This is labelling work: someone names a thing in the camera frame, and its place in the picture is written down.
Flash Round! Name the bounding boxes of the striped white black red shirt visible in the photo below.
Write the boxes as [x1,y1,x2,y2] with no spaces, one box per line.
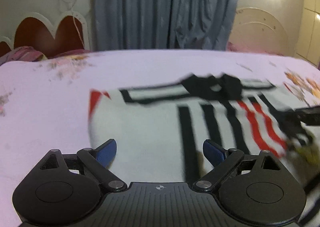
[88,75,319,226]

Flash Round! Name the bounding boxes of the pink floral bed sheet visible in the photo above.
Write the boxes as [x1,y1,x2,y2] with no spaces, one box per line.
[1,51,319,226]

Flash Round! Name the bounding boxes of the pink pillow right bed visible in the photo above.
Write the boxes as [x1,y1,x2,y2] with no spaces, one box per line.
[226,41,248,52]

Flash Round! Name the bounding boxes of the cream arched headboard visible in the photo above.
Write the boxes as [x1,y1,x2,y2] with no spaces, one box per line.
[229,8,290,56]

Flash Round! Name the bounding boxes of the maroon pillow pile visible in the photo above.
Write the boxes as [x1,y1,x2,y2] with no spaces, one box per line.
[0,46,47,65]

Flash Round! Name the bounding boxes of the red heart-shaped headboard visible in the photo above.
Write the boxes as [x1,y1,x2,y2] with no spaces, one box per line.
[1,10,90,58]

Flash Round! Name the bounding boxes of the blue-grey centre curtain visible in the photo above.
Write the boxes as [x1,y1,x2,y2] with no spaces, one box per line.
[94,0,238,51]

